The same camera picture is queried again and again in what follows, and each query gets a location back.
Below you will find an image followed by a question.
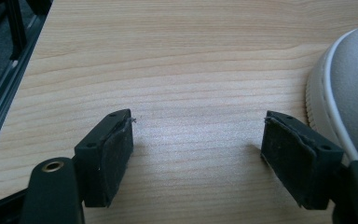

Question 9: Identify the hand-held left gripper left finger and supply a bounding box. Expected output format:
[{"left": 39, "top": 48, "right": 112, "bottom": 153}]
[{"left": 74, "top": 108, "right": 135, "bottom": 208}]

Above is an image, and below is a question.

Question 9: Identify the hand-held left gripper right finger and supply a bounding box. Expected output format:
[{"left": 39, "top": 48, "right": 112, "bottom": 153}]
[{"left": 260, "top": 110, "right": 345, "bottom": 211}]

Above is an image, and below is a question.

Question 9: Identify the aluminium floor rail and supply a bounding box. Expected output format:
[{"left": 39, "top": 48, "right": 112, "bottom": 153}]
[{"left": 0, "top": 12, "right": 49, "bottom": 175}]

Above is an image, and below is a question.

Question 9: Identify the grey and white sneaker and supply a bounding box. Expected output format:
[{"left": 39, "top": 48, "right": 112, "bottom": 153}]
[{"left": 305, "top": 21, "right": 358, "bottom": 165}]

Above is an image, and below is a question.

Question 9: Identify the black metal stand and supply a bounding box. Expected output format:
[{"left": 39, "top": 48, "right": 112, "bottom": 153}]
[{"left": 5, "top": 0, "right": 28, "bottom": 61}]

